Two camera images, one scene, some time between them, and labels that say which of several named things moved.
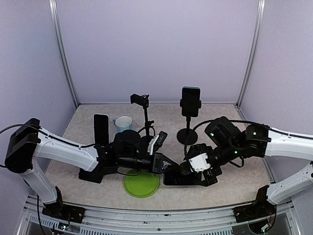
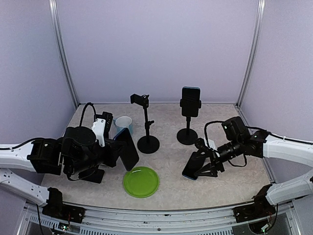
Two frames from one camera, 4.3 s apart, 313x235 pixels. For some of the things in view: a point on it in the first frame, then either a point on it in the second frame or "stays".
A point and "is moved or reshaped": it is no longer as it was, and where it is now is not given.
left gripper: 157,162 to 113,151
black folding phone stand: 90,176 stays
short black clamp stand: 187,136 stays
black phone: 190,96 stays
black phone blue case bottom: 174,178 is moved or reshaped
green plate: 143,185 stays
